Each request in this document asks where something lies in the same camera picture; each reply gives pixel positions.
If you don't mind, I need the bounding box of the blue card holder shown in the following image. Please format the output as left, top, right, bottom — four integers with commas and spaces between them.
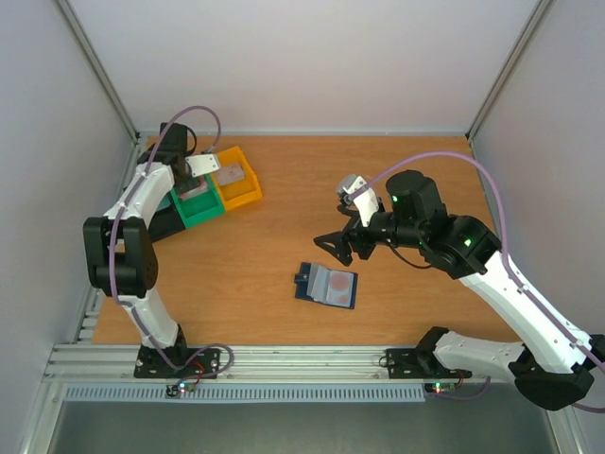
294, 262, 358, 310

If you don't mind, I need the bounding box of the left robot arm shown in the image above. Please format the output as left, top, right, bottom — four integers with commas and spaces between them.
83, 123, 192, 376

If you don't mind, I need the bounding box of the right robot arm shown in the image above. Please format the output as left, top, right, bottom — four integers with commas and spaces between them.
314, 170, 604, 410

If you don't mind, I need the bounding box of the card in yellow bin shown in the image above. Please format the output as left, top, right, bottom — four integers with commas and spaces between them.
216, 163, 246, 186

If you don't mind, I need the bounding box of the green plastic bin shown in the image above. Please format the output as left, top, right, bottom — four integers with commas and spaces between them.
168, 177, 225, 229

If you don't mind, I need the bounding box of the black plastic bin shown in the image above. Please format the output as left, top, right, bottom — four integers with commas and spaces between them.
148, 195, 185, 242

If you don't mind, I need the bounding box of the yellow plastic bin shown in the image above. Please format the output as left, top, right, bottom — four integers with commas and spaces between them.
211, 146, 263, 211

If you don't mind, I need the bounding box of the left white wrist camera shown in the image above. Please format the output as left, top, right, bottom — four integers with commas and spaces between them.
185, 153, 221, 178

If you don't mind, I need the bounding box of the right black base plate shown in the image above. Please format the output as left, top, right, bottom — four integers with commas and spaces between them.
380, 348, 472, 380

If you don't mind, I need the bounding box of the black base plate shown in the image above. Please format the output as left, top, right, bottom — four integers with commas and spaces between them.
133, 345, 224, 379
380, 348, 472, 380

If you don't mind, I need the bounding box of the grey slotted cable duct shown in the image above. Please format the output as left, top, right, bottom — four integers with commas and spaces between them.
64, 383, 425, 404

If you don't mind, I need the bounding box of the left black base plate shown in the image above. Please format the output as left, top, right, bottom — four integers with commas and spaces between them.
133, 345, 224, 379

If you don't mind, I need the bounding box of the aluminium front rail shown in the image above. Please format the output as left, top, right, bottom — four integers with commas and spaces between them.
43, 343, 562, 384

